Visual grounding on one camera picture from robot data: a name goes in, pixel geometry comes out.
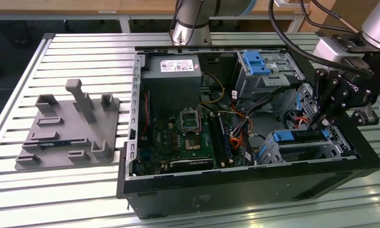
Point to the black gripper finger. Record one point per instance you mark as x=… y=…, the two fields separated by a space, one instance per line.
x=320 y=95
x=337 y=102

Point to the hard disk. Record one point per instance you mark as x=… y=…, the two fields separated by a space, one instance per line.
x=283 y=137

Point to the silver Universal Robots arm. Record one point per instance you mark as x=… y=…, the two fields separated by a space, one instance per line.
x=193 y=14

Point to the metal disk bay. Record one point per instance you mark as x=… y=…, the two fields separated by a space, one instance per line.
x=304 y=154

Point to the RAM stick in slot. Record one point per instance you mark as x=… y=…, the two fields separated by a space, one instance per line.
x=224 y=137

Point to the black RAM slot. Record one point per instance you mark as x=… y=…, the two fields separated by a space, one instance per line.
x=213 y=137

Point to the black case fan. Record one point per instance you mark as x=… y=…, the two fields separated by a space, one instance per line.
x=289 y=117

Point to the metal drive cage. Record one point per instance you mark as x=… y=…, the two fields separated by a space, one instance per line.
x=272 y=82

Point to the blue drive latch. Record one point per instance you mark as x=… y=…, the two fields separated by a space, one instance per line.
x=256 y=69

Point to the black table corner cap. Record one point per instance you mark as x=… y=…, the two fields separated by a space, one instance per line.
x=320 y=34
x=48 y=36

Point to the wooden cabinet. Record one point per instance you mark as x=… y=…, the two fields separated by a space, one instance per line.
x=351 y=14

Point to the CPU socket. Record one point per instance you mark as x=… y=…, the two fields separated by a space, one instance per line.
x=193 y=143

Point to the grey power supply unit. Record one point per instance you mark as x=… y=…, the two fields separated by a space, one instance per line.
x=170 y=88

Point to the black open PC case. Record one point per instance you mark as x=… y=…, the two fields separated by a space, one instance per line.
x=240 y=194

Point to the black graphics card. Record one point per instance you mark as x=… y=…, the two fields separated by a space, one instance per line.
x=193 y=164

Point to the green motherboard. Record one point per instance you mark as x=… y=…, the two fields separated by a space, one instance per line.
x=164 y=140

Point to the grey parts rack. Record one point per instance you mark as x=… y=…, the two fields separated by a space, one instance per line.
x=66 y=114

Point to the RAM stick on rack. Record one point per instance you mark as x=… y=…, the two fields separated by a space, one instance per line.
x=54 y=144

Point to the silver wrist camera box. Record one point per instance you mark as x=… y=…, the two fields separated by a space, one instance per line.
x=327 y=50

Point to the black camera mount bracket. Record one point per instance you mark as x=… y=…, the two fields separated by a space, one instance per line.
x=348 y=41

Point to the wooden desk white frame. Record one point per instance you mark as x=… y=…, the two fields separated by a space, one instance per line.
x=81 y=6

